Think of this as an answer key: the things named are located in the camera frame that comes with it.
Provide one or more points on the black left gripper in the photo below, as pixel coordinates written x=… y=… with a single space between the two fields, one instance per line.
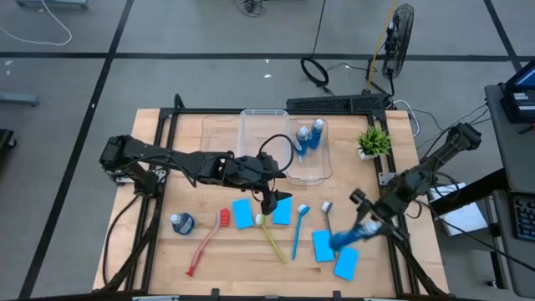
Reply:
x=248 y=171

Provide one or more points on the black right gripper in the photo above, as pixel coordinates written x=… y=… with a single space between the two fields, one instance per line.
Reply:
x=382 y=207

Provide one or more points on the blue sponge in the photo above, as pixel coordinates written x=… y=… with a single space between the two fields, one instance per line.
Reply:
x=243 y=214
x=346 y=264
x=321 y=246
x=284 y=213

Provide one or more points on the blue dish soap bottle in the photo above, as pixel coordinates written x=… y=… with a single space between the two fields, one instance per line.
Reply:
x=302 y=146
x=183 y=224
x=315 y=136
x=349 y=238

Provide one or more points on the green dish brush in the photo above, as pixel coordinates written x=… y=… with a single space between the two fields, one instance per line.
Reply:
x=261 y=221

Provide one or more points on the blue dish brush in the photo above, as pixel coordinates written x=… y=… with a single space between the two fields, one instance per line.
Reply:
x=304 y=211

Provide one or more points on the grey dish brush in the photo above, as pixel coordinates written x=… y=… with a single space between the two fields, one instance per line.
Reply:
x=327 y=206

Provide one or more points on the red dish brush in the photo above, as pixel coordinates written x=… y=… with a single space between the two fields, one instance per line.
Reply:
x=225 y=217

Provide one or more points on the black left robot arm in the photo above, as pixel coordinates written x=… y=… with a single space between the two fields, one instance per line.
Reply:
x=167 y=156

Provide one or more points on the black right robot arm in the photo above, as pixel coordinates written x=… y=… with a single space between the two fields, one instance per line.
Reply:
x=434 y=161

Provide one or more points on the shallow clear plastic bin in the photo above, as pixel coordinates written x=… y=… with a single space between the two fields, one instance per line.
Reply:
x=217 y=134
x=322 y=167

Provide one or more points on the tall clear plastic bin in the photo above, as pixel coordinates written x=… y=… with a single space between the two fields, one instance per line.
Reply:
x=263 y=125

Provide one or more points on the green plant in white pot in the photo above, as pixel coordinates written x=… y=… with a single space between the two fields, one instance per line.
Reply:
x=374 y=142

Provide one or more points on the white paper sheet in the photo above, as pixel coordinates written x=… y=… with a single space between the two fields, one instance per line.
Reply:
x=464 y=219

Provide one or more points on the black desk bar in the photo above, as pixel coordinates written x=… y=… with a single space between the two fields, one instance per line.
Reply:
x=468 y=192

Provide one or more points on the black perforated box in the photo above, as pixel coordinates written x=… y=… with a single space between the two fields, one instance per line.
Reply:
x=334 y=103

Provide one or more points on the black keyboard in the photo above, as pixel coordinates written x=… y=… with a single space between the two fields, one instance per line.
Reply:
x=524 y=217

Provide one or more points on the grey desk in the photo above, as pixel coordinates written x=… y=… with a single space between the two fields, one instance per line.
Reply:
x=514 y=146

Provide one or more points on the black floor fan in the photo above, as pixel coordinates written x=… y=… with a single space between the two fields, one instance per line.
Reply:
x=399 y=42

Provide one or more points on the laptop with blue screen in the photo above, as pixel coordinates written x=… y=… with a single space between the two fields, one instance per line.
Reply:
x=522 y=100

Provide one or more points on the grey metal bar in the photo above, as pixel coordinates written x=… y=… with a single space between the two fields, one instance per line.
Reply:
x=18 y=99

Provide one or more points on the black caster object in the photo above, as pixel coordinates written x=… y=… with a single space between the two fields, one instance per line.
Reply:
x=5 y=144

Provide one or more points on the grey cart base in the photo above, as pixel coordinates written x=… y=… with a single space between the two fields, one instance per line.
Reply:
x=50 y=3

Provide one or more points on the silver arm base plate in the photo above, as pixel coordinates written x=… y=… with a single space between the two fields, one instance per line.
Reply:
x=384 y=179
x=118 y=180

